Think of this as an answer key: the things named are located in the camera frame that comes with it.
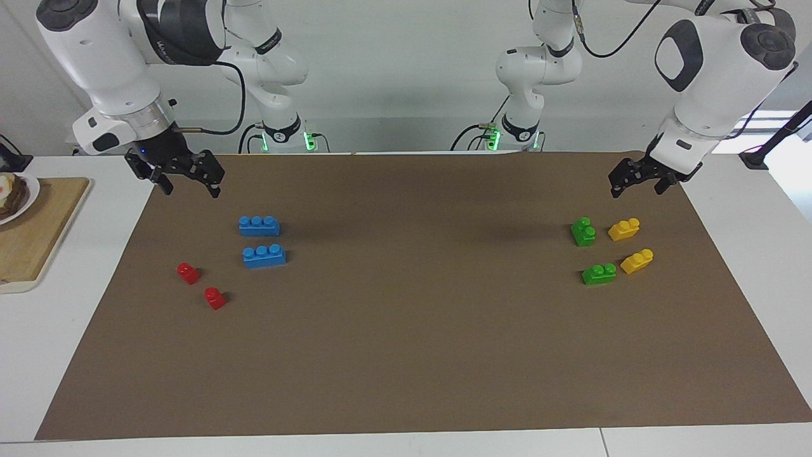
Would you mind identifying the black left base cable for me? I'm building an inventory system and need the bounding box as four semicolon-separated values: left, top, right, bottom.
450;95;512;152

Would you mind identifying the white plate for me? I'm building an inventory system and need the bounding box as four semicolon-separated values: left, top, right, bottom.
0;173;41;226

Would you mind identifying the black base cable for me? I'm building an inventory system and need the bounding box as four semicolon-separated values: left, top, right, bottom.
450;95;512;152
238;123;265;154

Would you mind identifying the black camera stand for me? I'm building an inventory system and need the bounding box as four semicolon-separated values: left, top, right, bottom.
739;100;812;171

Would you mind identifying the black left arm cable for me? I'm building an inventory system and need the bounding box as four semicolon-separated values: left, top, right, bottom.
570;0;664;59

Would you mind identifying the black right base cable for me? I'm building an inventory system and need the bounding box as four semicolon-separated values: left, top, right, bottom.
238;123;265;154

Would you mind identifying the black clamp mount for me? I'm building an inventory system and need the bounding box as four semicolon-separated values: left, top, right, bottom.
0;135;34;173

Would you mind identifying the wooden cutting board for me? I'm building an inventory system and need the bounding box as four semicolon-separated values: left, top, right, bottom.
0;177;93;294

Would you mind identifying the yellow two-stud block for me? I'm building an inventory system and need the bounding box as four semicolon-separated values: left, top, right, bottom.
620;248;655;275
608;218;641;242

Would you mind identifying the brown table mat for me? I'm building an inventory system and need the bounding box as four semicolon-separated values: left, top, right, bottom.
35;151;812;440

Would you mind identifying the green two-stud block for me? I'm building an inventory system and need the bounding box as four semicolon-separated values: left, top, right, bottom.
582;263;617;286
570;217;597;248

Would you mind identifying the blue three-stud block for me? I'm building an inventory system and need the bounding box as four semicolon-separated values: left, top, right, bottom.
239;216;280;237
242;244;287;268

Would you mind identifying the toast with egg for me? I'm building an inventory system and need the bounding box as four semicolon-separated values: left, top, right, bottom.
0;174;29;216

